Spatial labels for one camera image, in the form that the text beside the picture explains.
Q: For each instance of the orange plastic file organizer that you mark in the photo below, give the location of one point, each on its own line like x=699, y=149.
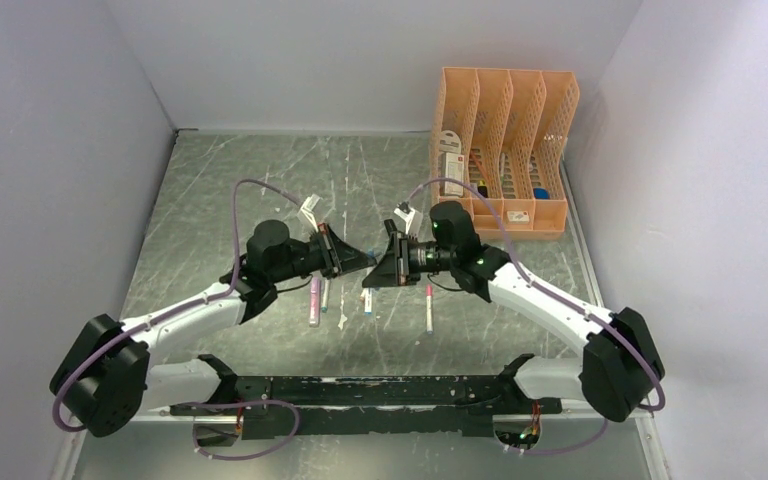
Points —
x=514, y=126

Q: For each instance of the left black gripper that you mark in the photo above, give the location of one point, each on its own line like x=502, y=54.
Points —
x=350, y=258

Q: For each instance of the red capped white marker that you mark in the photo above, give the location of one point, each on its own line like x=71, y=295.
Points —
x=429, y=318

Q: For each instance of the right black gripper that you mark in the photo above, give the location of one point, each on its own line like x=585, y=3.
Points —
x=394, y=269

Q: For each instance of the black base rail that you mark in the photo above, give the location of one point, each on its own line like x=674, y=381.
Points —
x=312, y=405

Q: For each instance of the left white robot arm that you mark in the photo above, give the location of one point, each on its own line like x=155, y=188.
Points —
x=116, y=368

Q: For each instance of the lavender capped teal marker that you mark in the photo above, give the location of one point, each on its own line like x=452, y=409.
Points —
x=325, y=295

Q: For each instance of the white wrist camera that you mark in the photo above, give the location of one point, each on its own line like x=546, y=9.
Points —
x=411, y=217
x=306, y=213

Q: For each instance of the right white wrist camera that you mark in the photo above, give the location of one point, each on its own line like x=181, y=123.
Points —
x=411, y=217

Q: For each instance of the white packaged item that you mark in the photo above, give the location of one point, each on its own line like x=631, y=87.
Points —
x=452, y=163

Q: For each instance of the blue capped white marker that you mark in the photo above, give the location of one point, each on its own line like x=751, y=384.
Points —
x=368, y=300

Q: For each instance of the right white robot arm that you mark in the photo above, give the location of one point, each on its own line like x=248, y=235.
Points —
x=615, y=366

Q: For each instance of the pink highlighter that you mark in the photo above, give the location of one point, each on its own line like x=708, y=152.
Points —
x=314, y=302

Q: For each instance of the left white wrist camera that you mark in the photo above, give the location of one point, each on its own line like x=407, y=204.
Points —
x=306, y=213

